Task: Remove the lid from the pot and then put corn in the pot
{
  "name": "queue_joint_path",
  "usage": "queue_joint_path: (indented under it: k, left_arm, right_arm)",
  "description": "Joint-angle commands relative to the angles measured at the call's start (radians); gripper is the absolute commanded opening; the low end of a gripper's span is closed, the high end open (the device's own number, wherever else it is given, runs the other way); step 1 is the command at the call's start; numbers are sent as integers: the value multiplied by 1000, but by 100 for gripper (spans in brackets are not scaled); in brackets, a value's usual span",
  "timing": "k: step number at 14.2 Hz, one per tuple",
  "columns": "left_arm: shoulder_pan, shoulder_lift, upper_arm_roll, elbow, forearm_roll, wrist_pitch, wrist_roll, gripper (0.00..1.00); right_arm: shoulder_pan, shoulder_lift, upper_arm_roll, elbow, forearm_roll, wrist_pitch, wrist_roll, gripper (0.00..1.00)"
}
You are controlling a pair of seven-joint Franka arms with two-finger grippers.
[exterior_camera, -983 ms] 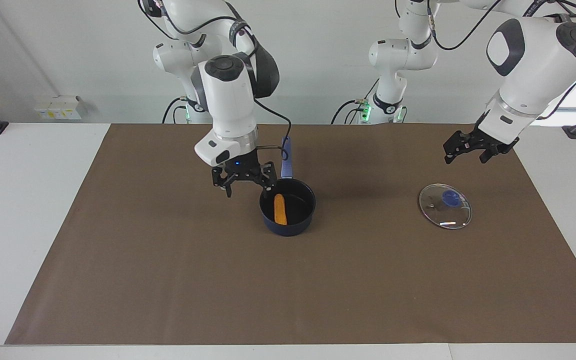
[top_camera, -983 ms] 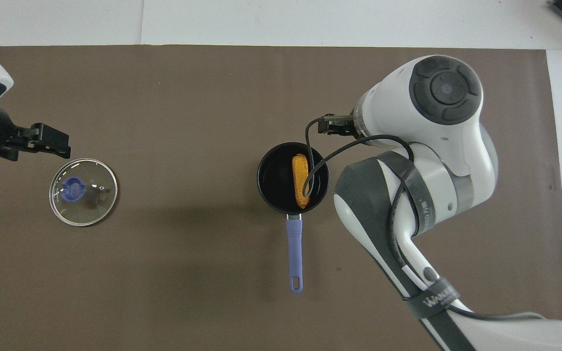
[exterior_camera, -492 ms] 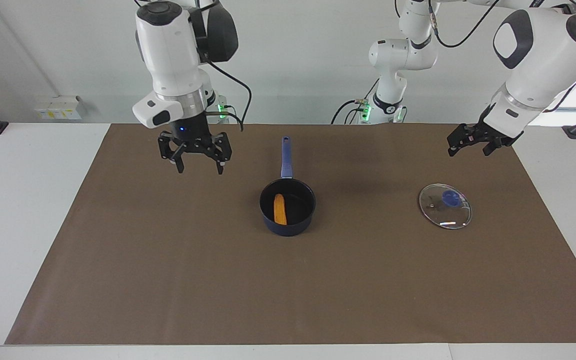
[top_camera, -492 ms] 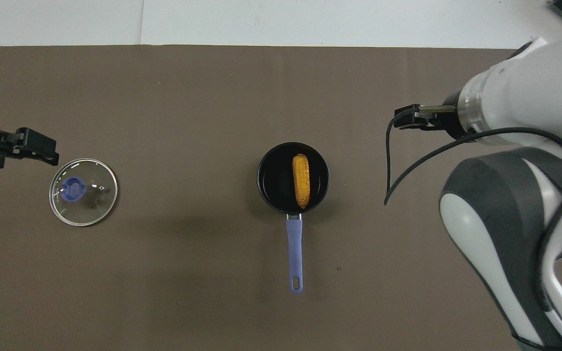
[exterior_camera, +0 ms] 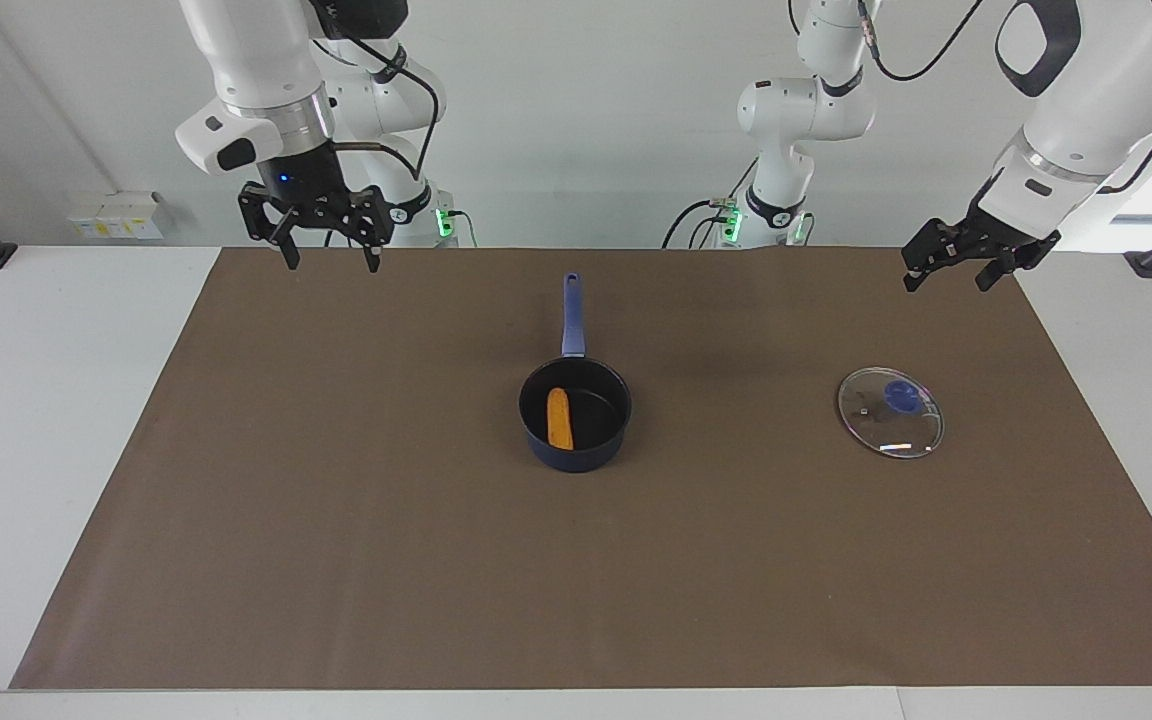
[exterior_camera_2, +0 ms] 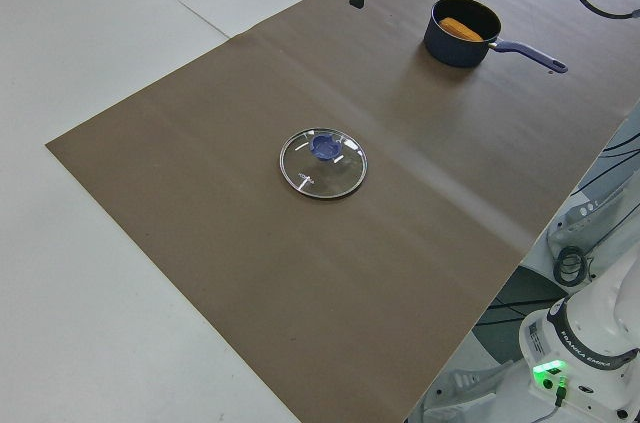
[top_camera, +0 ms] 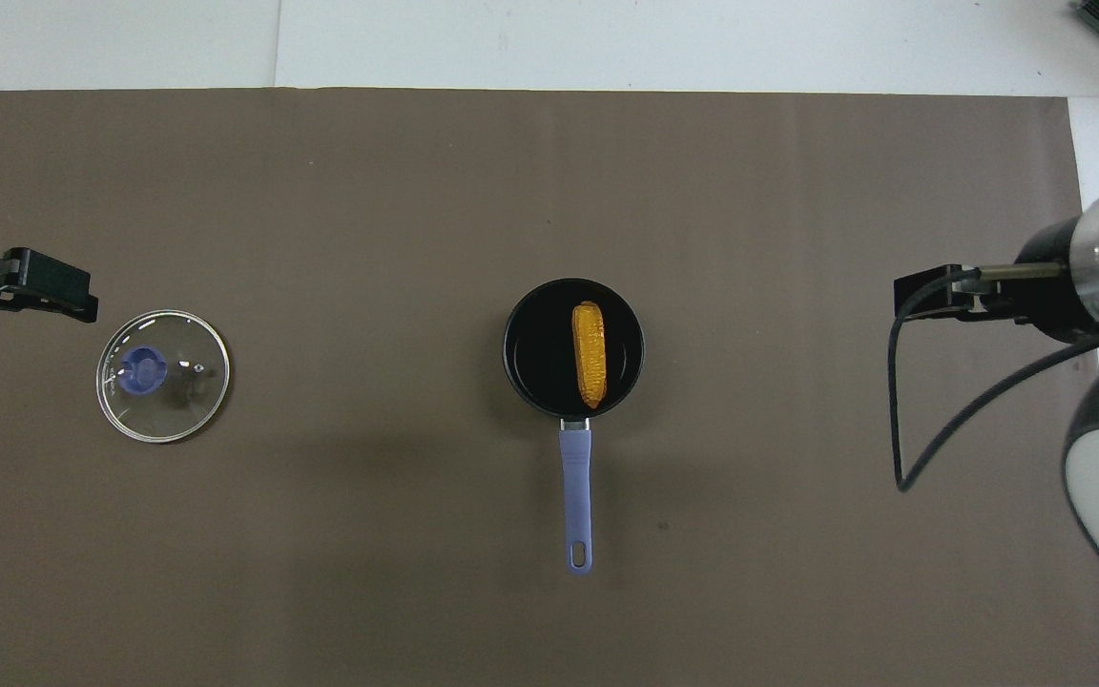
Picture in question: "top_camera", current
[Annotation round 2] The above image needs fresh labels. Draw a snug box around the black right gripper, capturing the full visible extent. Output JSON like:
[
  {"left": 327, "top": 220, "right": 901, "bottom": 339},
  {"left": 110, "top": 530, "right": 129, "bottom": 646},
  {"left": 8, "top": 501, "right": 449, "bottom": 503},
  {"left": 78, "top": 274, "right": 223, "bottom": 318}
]
[{"left": 894, "top": 217, "right": 1099, "bottom": 344}]

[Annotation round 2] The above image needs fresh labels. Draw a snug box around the glass lid with blue knob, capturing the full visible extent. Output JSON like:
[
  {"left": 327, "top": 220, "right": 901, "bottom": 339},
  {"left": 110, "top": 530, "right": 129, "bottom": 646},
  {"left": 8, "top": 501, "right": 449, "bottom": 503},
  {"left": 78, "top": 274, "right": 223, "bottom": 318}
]
[{"left": 95, "top": 308, "right": 232, "bottom": 446}]

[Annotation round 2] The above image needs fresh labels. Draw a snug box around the yellow toy corn cob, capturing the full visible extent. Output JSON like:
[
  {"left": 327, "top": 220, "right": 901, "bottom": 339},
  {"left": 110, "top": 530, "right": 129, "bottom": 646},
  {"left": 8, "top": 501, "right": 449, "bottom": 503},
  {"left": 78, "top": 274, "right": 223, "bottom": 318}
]
[{"left": 571, "top": 301, "right": 611, "bottom": 410}]

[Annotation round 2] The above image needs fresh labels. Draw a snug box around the brown table mat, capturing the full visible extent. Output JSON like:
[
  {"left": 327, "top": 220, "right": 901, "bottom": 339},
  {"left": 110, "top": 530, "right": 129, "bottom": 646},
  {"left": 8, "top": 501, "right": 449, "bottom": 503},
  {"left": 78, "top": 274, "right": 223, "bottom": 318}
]
[{"left": 0, "top": 88, "right": 1099, "bottom": 687}]

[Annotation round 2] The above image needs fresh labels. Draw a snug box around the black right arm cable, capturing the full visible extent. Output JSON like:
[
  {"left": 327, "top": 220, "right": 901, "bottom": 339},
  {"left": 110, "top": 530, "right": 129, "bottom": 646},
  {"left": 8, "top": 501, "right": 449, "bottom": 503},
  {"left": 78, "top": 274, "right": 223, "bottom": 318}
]
[{"left": 887, "top": 264, "right": 1099, "bottom": 494}]

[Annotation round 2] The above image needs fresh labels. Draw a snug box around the blue saucepan with handle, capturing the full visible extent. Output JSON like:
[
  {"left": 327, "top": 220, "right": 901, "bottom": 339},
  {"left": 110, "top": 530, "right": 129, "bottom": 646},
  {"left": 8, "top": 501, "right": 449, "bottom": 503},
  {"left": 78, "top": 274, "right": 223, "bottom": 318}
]
[{"left": 502, "top": 277, "right": 647, "bottom": 576}]

